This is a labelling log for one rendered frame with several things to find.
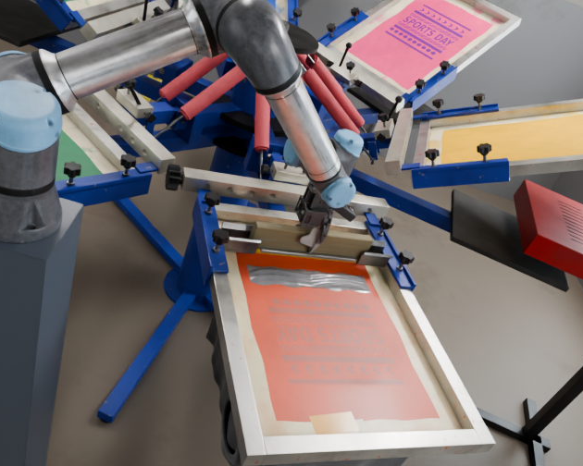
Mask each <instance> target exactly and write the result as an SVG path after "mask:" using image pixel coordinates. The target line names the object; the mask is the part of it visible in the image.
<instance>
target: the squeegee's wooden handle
mask: <svg viewBox="0 0 583 466"><path fill-rule="evenodd" d="M311 229H312V228H309V227H297V226H289V225H282V224H274V223H267V222H259V221H255V222H254V226H253V228H252V231H251V234H250V236H249V239H256V240H261V243H259V245H258V247H257V249H258V250H260V248H261V247H267V248H275V249H284V250H293V251H308V250H309V246H307V245H304V244H302V243H301V242H300V238H301V237H303V236H306V235H308V234H309V233H310V231H311ZM372 243H373V240H372V238H371V236H369V235H362V234H354V233H347V232H340V231H332V230H329V233H328V235H327V236H326V238H325V239H324V241H323V242H322V243H321V244H320V245H319V246H318V247H317V248H316V249H315V250H314V251H312V252H318V253H327V254H336V255H344V256H353V257H356V259H357V260H358V258H359V256H360V254H361V253H362V252H368V250H369V249H370V247H371V245H372Z"/></svg>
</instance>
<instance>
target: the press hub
mask: <svg viewBox="0 0 583 466"><path fill-rule="evenodd" d="M282 21H283V23H284V26H285V28H286V31H287V32H288V35H289V37H290V39H291V43H292V46H293V48H294V51H295V53H296V54H298V55H311V54H314V53H316V52H317V50H318V47H319V43H318V41H317V40H316V38H315V37H314V36H312V35H311V34H310V33H308V32H307V31H305V30H303V29H301V28H300V27H298V26H296V25H294V24H291V23H290V22H288V21H285V20H282ZM230 90H231V91H232V94H231V97H228V96H226V95H224V94H223V95H222V96H220V97H219V98H218V99H216V100H215V101H214V102H213V103H212V104H219V103H234V104H235V105H237V106H238V107H239V108H240V109H241V110H242V111H233V112H223V113H221V115H220V118H222V119H223V120H225V121H227V122H228V123H229V126H230V127H231V128H232V129H234V130H235V134H234V136H229V137H222V138H215V139H214V140H213V143H214V144H215V145H216V146H217V147H216V149H215V153H214V156H213V159H212V163H211V166H210V169H209V171H211V172H218V173H223V174H229V175H235V176H241V177H248V178H249V177H250V176H249V173H248V170H245V166H244V163H243V162H244V158H245V156H246V154H247V151H248V150H247V147H246V144H245V141H244V139H245V138H248V139H251V138H252V136H251V133H250V132H252V133H254V118H253V115H255V90H254V87H253V85H252V84H251V82H250V81H249V80H248V79H247V78H244V79H243V80H241V81H240V82H239V83H238V84H236V85H235V86H234V87H232V88H231V89H230ZM269 124H270V126H271V128H272V130H273V132H274V135H275V137H284V138H286V139H288V137H286V136H287V135H286V134H285V132H284V130H283V128H282V126H281V125H280V123H279V121H278V119H277V118H275V114H274V112H273V111H272V109H271V107H270V122H269ZM219 198H220V199H221V200H220V202H221V203H227V204H234V205H241V206H247V203H248V201H249V200H244V199H237V198H231V197H224V196H219ZM164 290H165V292H166V294H167V296H168V297H169V298H170V299H171V300H172V301H173V302H174V303H176V301H177V300H178V298H179V297H180V295H181V294H182V292H183V291H184V290H186V291H188V292H190V293H192V294H194V295H196V296H195V299H194V302H193V303H192V305H191V307H190V308H189V309H188V310H189V311H194V312H211V309H210V308H209V307H208V306H207V305H206V304H205V303H204V298H205V295H210V294H211V289H210V285H209V283H208V286H207V287H204V281H203V276H202V270H201V265H200V259H199V253H198V248H197V242H196V237H195V231H194V226H192V232H191V235H190V238H189V241H188V245H187V248H186V252H185V254H184V257H183V261H182V264H181V268H180V272H179V273H178V272H177V271H176V270H175V269H174V268H173V269H172V270H170V271H169V272H168V273H167V275H166V277H165V280H164Z"/></svg>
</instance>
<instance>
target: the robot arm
mask: <svg viewBox="0 0 583 466"><path fill-rule="evenodd" d="M224 53H226V54H227V55H228V56H229V57H230V58H231V60H232V61H233V62H234V63H235V64H236V65H237V66H238V67H239V69H240V70H241V71H242V72H243V74H244V75H245V76H246V78H247V79H248V80H249V81H250V82H251V84H252V85H253V87H254V90H255V91H256V92H257V93H258V94H260V95H263V96H265V97H266V99H267V102H268V103H269V105H270V107H271V109H272V111H273V112H274V114H275V116H276V118H277V119H278V121H279V123H280V125H281V126H282V128H283V130H284V132H285V134H286V135H287V137H288V139H287V140H286V143H285V146H284V150H283V156H284V160H285V162H286V164H287V165H288V166H294V167H295V168H297V167H300V168H301V169H302V170H303V171H304V173H305V174H306V176H307V177H308V178H309V183H308V185H307V188H306V190H305V192H304V195H300V198H299V200H298V203H297V204H296V207H295V209H294V211H297V212H296V214H297V216H298V219H299V221H300V223H299V224H296V226H297V227H309V228H312V229H311V231H310V233H309V234H308V235H306V236H303V237H301V238H300V242H301V243H302V244H304V245H307V246H309V250H308V253H311V252H312V251H314V250H315V249H316V248H317V247H318V246H319V245H320V244H321V243H322V242H323V241H324V239H325V238H326V236H327V235H328V233H329V227H330V224H331V221H332V218H333V211H336V212H337V213H338V214H340V215H341V216H342V217H343V218H345V219H346V220H348V221H349V222H352V221H353V220H354V219H355V218H356V215H355V214H354V209H353V208H352V206H350V205H348V204H347V203H349V202H350V201H351V200H352V199H353V197H354V195H355V185H354V184H353V183H352V180H351V178H349V176H350V175H351V173H352V171H353V169H354V165H355V163H356V161H357V159H358V157H359V156H360V153H361V151H362V147H363V145H364V141H363V139H362V138H361V137H360V136H359V135H358V134H357V133H355V132H353V131H351V130H348V129H339V130H338V131H337V132H336V134H335V135H334V138H333V139H332V138H329V136H328V134H327V132H326V130H325V128H324V126H323V124H322V122H321V120H320V118H319V116H318V113H317V111H316V109H315V107H314V105H313V103H312V101H311V98H310V96H309V94H308V92H307V90H306V88H305V86H304V83H303V81H302V79H301V74H302V66H301V64H300V62H299V59H298V57H297V55H296V53H295V51H294V48H293V46H292V42H291V39H290V37H289V35H288V32H287V31H286V28H285V26H284V23H283V21H282V19H281V17H280V15H279V13H278V12H277V10H276V9H275V8H274V7H273V6H272V5H271V4H270V3H269V2H268V1H267V0H183V3H182V5H181V7H180V8H178V9H175V10H172V11H170V12H167V13H165V14H162V15H160V16H157V17H154V18H150V19H147V20H145V21H143V22H140V23H137V24H134V25H132V26H129V27H127V28H125V29H122V30H119V31H115V32H112V33H109V34H107V35H105V36H102V37H99V38H97V39H94V40H91V41H89V42H87V43H82V44H80V45H77V46H74V47H71V48H69V49H67V50H64V51H62V52H59V53H56V54H52V53H50V52H48V51H45V50H44V49H39V50H36V51H33V52H30V53H28V54H26V53H21V52H20V51H5V52H2V53H0V241H1V242H6V243H28V242H34V241H37V240H41V239H45V238H47V237H49V236H50V235H52V234H53V233H55V232H56V231H57V229H58V228H59V226H60V224H61V219H62V205H61V202H60V199H59V196H58V193H57V190H56V184H55V181H56V164H57V156H58V146H59V138H60V133H61V130H62V125H63V120H62V115H65V114H67V113H69V112H71V111H73V108H74V106H75V103H76V102H77V101H78V100H79V99H80V98H83V97H86V96H88V95H91V94H94V93H96V92H100V91H102V90H105V89H107V88H110V87H113V86H115V85H118V84H120V83H122V82H125V81H127V80H132V79H134V78H137V77H139V76H141V75H144V74H146V73H149V72H152V71H154V70H157V69H160V68H162V67H165V66H168V65H171V64H173V63H176V62H179V61H181V60H183V59H185V58H188V57H191V56H193V55H204V56H206V57H208V58H212V57H214V56H217V55H221V54H224ZM300 200H301V202H300ZM299 202H300V203H299ZM298 204H299V206H298Z"/></svg>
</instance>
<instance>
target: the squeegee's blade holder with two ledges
mask: <svg viewBox="0 0 583 466"><path fill-rule="evenodd" d="M260 252H264V253H274V254H282V255H291V256H301V257H310V258H318V259H328V260H337V261H346V262H356V261H357V259H356V257H353V256H344V255H336V254H327V253H318V252H311V253H308V252H307V251H293V250H284V249H275V248H267V247H261V248H260Z"/></svg>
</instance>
